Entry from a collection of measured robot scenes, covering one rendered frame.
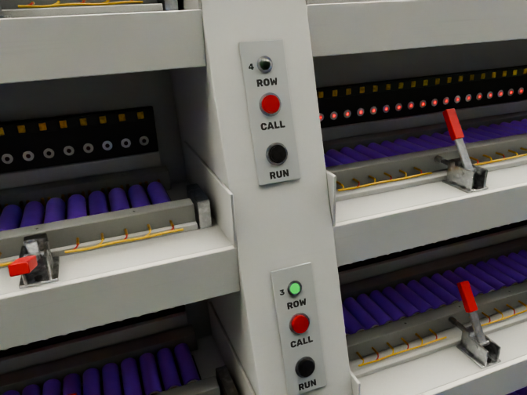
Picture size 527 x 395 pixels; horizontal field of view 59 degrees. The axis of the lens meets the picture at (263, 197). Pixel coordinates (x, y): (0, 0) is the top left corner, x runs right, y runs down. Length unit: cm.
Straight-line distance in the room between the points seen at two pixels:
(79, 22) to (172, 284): 22
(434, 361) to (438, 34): 36
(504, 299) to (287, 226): 36
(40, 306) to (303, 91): 28
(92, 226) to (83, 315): 8
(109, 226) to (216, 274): 11
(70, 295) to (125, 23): 22
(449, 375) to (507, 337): 11
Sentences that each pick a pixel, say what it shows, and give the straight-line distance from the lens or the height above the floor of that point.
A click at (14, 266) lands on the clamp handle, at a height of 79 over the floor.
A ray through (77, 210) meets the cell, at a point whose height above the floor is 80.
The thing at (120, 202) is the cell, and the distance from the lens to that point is 48.
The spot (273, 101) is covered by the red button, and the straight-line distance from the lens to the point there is 41.
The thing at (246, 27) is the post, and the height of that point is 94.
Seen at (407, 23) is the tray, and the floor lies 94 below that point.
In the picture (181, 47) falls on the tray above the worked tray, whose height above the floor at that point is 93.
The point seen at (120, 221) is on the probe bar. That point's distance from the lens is 44.
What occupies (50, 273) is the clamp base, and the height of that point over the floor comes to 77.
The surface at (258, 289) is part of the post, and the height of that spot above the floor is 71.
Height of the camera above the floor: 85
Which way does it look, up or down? 8 degrees down
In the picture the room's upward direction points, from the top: 8 degrees counter-clockwise
